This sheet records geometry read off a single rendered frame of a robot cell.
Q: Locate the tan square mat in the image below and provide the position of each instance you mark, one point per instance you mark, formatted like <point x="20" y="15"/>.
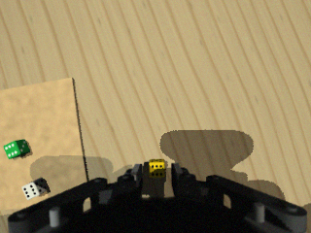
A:
<point x="46" y="116"/>

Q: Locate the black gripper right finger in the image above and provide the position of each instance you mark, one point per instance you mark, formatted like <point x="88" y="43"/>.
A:
<point x="269" y="213"/>

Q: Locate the white die with black pips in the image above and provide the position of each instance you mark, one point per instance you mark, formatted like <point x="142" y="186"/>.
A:
<point x="34" y="188"/>

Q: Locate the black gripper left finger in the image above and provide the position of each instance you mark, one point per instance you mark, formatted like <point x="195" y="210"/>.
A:
<point x="44" y="216"/>

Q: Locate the yellow die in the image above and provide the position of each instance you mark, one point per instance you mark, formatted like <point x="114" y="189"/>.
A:
<point x="156" y="168"/>

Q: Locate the green die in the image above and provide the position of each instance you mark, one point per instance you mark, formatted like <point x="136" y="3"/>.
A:
<point x="16" y="148"/>

